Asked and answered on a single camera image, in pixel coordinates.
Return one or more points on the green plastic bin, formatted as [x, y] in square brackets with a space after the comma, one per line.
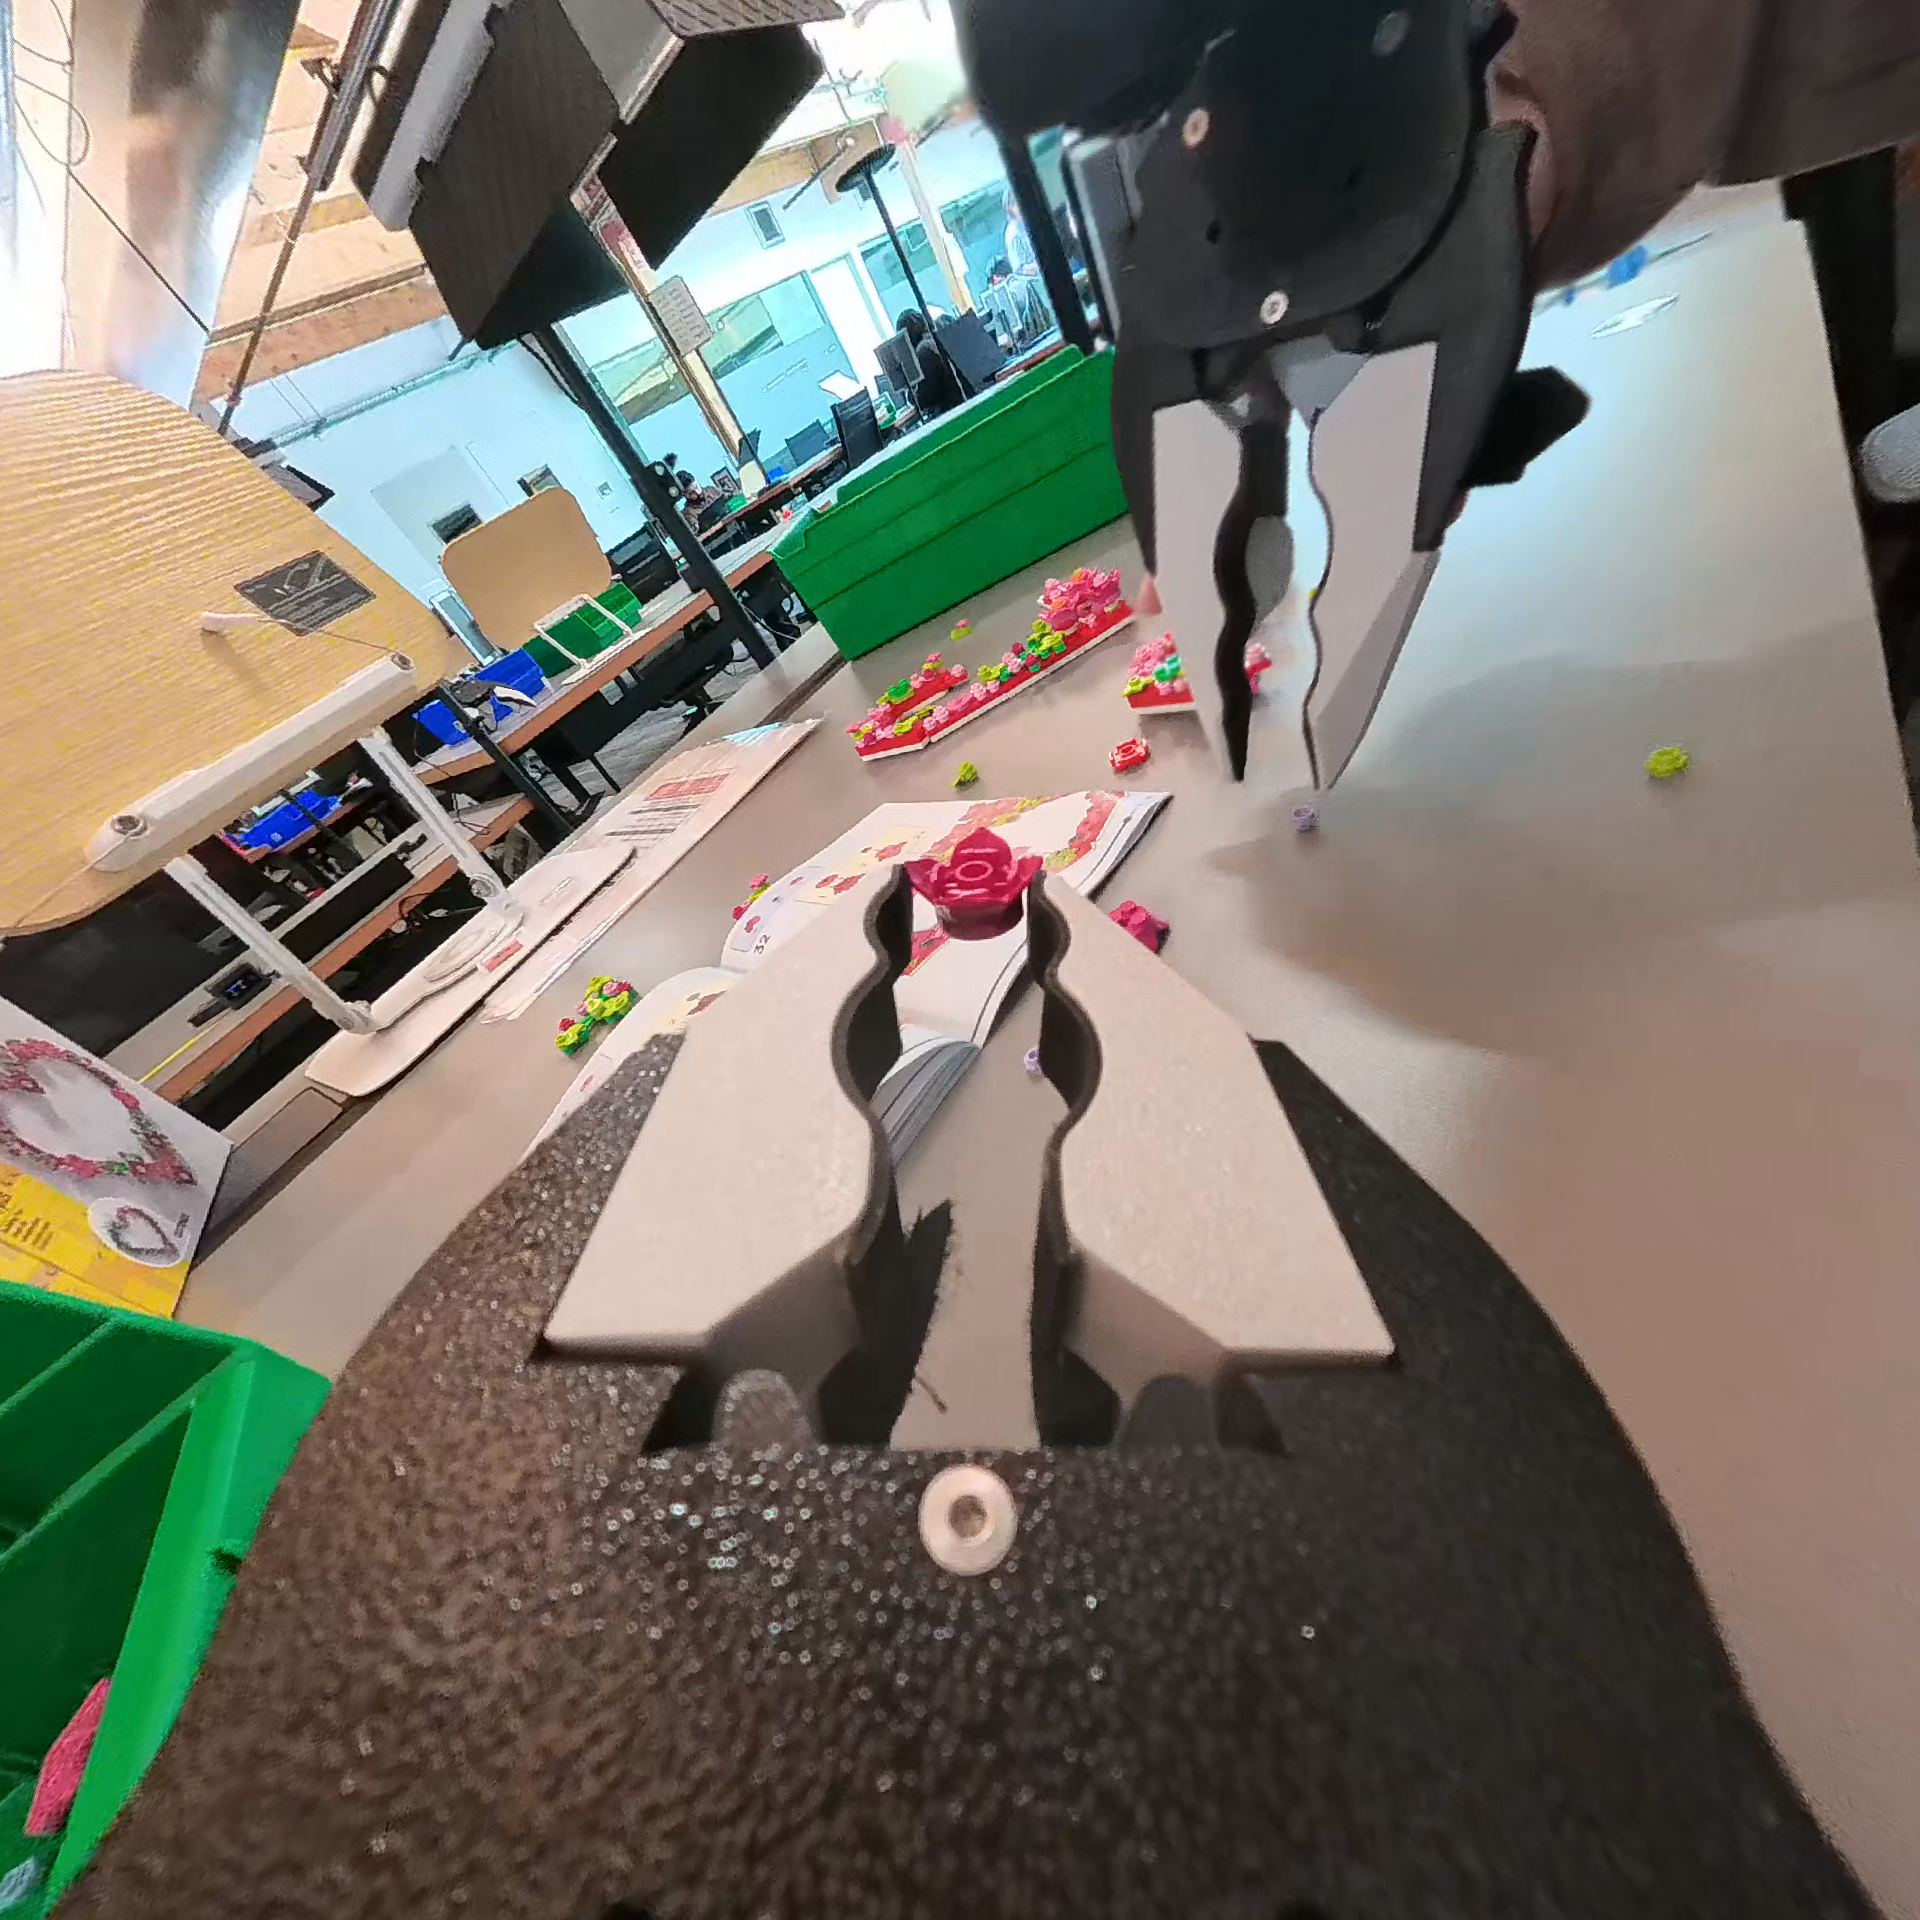
[119, 1470]

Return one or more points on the blue storage bin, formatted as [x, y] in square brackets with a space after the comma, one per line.
[284, 821]
[481, 704]

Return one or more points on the black hanging panels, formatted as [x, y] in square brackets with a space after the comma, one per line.
[570, 149]

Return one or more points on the round wooden tabletop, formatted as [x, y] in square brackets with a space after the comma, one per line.
[135, 629]

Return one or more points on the person's right forearm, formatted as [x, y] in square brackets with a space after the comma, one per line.
[1830, 77]

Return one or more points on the long red lego flower assembly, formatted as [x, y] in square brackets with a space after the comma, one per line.
[990, 681]

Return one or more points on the pink lego pieces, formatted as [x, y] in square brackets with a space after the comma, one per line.
[750, 896]

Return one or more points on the short red lego flower assembly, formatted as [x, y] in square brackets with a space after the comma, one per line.
[1163, 677]

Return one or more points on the lego set box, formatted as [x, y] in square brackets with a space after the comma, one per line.
[107, 1141]

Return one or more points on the small wooden board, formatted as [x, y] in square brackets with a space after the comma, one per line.
[524, 563]

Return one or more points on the magenta lego piece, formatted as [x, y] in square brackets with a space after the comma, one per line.
[1137, 924]

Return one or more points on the flat cardboard sheet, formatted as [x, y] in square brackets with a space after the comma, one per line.
[699, 788]

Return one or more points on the small lego pieces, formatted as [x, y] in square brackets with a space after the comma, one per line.
[68, 1771]

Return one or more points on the black slanted pole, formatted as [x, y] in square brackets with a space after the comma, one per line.
[645, 494]

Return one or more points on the stack of green bins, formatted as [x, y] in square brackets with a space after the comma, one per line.
[961, 510]

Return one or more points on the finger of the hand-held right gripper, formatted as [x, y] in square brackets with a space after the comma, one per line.
[1382, 510]
[1194, 510]

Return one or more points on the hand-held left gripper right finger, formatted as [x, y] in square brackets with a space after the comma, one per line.
[1201, 1185]

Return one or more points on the lego instruction booklet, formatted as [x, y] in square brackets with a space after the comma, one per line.
[961, 991]

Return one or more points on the dark pink lego flower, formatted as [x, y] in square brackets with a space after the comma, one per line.
[973, 885]

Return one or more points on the green and pink lego cluster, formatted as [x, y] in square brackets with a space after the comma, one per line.
[596, 1013]

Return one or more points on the person's right hand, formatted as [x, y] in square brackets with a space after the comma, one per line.
[1621, 119]

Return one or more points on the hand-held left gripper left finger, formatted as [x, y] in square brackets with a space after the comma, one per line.
[721, 1185]

